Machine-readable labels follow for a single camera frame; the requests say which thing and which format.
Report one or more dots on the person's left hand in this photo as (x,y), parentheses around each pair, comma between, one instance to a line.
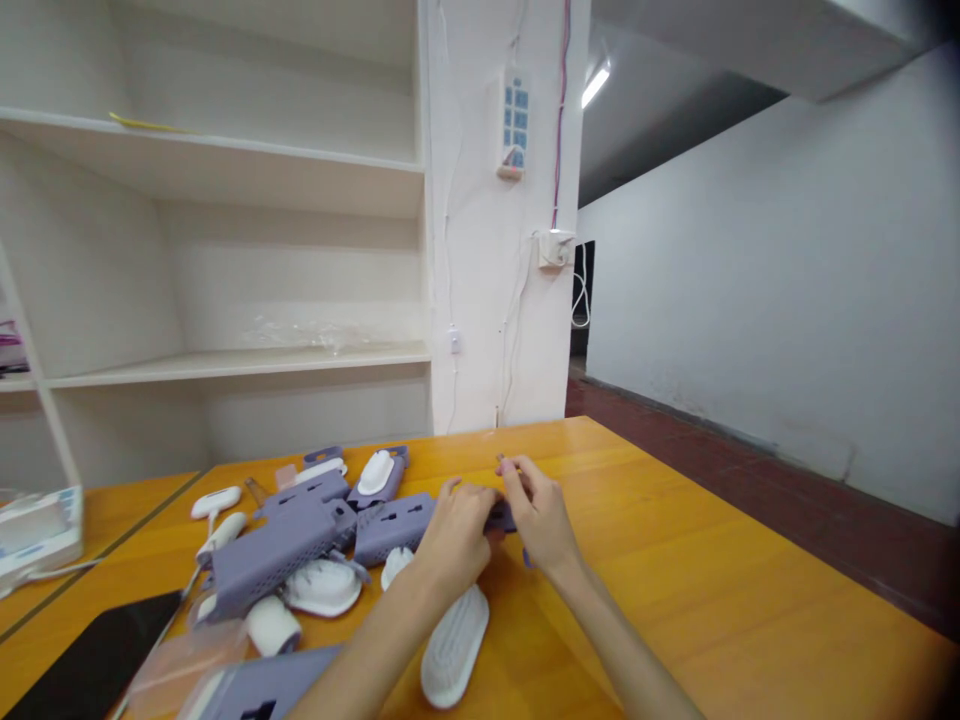
(450,544)

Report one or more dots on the person's right hand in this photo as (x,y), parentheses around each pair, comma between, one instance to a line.
(547,517)

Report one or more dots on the person's left fingers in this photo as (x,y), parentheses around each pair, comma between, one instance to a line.
(471,499)

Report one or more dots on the small purple plastic part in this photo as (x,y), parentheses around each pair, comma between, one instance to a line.
(502,517)

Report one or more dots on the purple basket with white insert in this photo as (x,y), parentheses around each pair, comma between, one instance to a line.
(396,480)

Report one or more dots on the white oval plastic insert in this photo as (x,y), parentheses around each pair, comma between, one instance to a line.
(376,472)

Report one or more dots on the white flat plastic piece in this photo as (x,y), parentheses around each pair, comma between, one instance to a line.
(321,471)

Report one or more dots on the white long oval brush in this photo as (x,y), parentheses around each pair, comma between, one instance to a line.
(454,652)

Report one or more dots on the purple slotted plastic panel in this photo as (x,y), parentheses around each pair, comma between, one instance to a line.
(307,491)

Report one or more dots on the white round brush head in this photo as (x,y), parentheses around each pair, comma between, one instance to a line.
(324,589)

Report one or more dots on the pink small packet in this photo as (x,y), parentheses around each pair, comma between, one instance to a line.
(286,478)

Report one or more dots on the large purple perforated basket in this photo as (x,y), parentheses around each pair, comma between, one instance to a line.
(274,551)

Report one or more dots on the brown small stick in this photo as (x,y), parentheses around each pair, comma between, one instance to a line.
(255,491)

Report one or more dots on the white plastic cylinder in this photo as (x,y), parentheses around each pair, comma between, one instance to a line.
(274,626)

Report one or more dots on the purple plastic box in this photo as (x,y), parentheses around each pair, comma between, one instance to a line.
(274,686)

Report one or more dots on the clear plastic bag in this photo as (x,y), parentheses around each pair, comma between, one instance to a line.
(184,664)

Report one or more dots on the white shelf unit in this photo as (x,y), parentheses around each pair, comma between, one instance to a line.
(225,247)

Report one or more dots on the white power strip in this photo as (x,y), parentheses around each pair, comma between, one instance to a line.
(514,120)

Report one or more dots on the black flat tablet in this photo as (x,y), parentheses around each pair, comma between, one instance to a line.
(90,660)

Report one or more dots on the fluorescent tube lamp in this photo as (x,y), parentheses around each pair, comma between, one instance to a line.
(595,86)

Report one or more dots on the white cardboard box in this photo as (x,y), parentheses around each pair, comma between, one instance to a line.
(37,532)

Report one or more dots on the pink and purple item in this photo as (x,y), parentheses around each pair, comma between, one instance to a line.
(11,349)

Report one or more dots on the yellow strip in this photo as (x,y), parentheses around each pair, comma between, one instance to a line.
(146,124)

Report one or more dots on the small purple plastic bracket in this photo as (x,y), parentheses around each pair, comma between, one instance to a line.
(324,454)

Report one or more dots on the white wall socket box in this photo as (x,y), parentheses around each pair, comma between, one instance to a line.
(555,249)

